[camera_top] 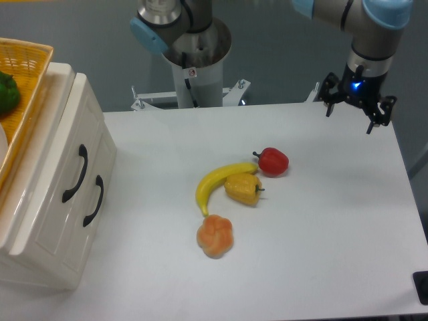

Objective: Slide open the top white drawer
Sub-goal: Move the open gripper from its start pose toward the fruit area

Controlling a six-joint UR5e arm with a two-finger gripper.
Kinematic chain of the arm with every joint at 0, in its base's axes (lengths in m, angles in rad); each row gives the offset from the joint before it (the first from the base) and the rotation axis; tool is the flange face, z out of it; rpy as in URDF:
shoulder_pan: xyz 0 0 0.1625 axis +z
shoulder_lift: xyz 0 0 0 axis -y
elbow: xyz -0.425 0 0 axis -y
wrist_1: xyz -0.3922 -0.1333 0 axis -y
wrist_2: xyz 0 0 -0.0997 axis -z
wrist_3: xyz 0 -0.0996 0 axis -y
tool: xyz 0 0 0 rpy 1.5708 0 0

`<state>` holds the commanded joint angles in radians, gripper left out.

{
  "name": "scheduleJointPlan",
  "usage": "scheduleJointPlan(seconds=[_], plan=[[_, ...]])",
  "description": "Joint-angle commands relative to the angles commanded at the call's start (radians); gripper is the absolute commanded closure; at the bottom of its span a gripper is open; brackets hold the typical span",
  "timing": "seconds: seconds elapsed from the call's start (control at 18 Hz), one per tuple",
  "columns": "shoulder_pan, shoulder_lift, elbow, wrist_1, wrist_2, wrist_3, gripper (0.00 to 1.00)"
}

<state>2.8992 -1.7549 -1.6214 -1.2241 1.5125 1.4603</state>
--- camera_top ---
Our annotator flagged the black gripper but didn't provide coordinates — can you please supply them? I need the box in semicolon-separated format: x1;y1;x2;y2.
318;66;397;134

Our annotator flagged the black top drawer handle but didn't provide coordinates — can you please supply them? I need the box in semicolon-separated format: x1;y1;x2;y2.
62;144;89;203

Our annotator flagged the black drawer handle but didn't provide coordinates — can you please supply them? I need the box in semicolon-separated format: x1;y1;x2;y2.
82;175;104;227
62;144;89;203

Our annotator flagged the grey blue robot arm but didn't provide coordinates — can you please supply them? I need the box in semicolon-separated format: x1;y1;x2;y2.
130;1;413;127

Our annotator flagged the white drawer cabinet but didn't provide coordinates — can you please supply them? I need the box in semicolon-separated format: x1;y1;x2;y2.
1;63;116;289

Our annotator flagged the red bell pepper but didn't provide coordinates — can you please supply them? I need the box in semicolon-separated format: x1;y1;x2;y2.
252;147;289;177

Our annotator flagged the yellow bell pepper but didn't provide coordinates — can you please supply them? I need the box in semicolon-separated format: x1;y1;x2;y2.
224;173;265;206

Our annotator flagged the yellow banana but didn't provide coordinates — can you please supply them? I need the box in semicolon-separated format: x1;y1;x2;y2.
195;162;258;217

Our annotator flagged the black device at edge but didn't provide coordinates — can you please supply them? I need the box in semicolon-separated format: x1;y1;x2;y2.
413;271;428;306

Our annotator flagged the yellow woven basket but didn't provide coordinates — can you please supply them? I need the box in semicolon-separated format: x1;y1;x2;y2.
1;37;54;187

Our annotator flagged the green bell pepper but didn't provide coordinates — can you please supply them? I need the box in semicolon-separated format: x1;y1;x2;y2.
0;72;21;114

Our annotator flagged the white plate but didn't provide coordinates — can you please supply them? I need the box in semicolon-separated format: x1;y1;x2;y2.
0;125;9;167

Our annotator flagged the white table clamp bracket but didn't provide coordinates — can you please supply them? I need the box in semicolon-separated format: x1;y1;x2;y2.
305;82;320;102

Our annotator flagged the black bottom drawer handle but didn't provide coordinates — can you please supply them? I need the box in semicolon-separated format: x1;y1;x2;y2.
82;175;104;227

